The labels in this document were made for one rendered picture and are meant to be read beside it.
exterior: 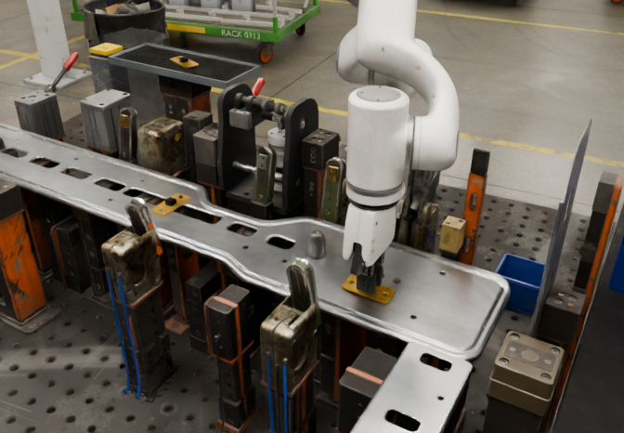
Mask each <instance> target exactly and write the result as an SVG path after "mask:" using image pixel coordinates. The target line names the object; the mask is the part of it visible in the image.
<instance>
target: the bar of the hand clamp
mask: <svg viewBox="0 0 624 433"><path fill-rule="evenodd" d="M432 172H433V171H422V170H410V171H409V178H408V185H407V191H406V198H405V204H404V211H403V217H407V216H408V215H410V212H411V211H410V209H409V207H410V204H411V203H412V200H413V194H414V195H417V196H421V199H420V206H419V212H418V218H417V220H418V221H422V214H423V208H424V206H425V205H426V204H427V201H428V195H429V190H430V183H431V177H432Z"/></svg>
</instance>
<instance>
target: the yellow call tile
mask: <svg viewBox="0 0 624 433"><path fill-rule="evenodd" d="M121 50H123V46H118V45H115V44H110V43H104V44H102V45H99V46H94V47H91V48H90V52H91V53H96V54H99V55H102V56H110V55H112V54H113V53H116V52H118V51H121Z"/></svg>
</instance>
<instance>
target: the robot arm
mask: <svg viewBox="0 0 624 433"><path fill-rule="evenodd" d="M347 1H348V2H350V3H351V4H352V5H354V6H355V7H357V8H358V16H357V26H356V27H355V28H353V29H352V30H351V31H350V32H349V33H348V34H347V35H346V36H345V37H344V39H343V40H342V42H341V44H340V45H339V46H338V50H337V54H336V61H335V62H336V70H337V72H338V73H339V75H340V76H341V77H342V78H343V79H344V80H346V81H347V82H349V83H353V84H360V85H373V86H365V87H361V88H359V89H357V90H355V91H353V92H352V93H351V94H350V95H349V98H348V126H347V160H346V194H347V196H348V197H349V201H350V202H351V203H350V205H349V206H348V211H347V216H346V221H345V227H344V248H343V258H344V260H349V258H350V257H351V256H352V255H354V256H353V261H352V266H351V270H350V273H351V274H354V275H357V289H358V290H359V291H362V292H365V293H368V294H370V295H374V293H375V285H377V286H381V284H382V278H383V266H382V265H380V264H383V262H384V251H385V249H386V248H387V247H388V246H389V244H390V243H391V242H392V241H393V239H394V236H395V230H396V217H397V203H398V201H399V200H400V199H401V198H402V197H403V196H404V193H405V185H404V183H403V177H404V171H405V170H422V171H443V170H446V169H449V168H450V167H452V166H453V164H454V163H455V161H456V159H457V153H458V148H459V135H460V133H459V131H460V110H459V101H458V96H457V93H456V89H455V86H454V84H453V83H452V81H451V79H450V77H449V75H448V73H447V72H446V71H445V69H444V68H443V67H442V65H441V64H440V63H439V62H438V61H437V60H436V59H435V58H434V57H433V54H432V51H431V49H430V47H429V46H428V45H427V44H426V43H425V42H424V41H422V40H420V39H416V38H414V36H415V24H416V12H417V1H418V0H347ZM381 85H384V86H381ZM416 92H418V93H419V94H420V95H421V96H422V97H423V99H424V100H425V102H426V104H427V107H428V115H427V116H411V115H409V106H410V98H411V97H412V96H413V95H414V94H415V93H416ZM362 262H364V265H362Z"/></svg>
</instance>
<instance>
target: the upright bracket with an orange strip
mask: <svg viewBox="0 0 624 433"><path fill-rule="evenodd" d="M489 156H490V151H485V150H481V149H477V148H474V149H473V156H472V162H471V169H470V172H469V177H468V184H467V191H466V197H465V204H464V210H463V217H462V219H463V220H466V226H465V232H464V238H463V248H462V249H461V251H460V253H459V260H458V262H461V263H464V264H467V265H470V266H474V262H475V250H476V245H477V239H478V232H479V227H480V221H481V216H482V209H483V203H484V198H485V191H486V185H487V180H488V174H487V172H488V163H489ZM474 194H476V201H475V207H474V206H473V199H474ZM467 238H470V244H469V249H467V248H466V244H467Z"/></svg>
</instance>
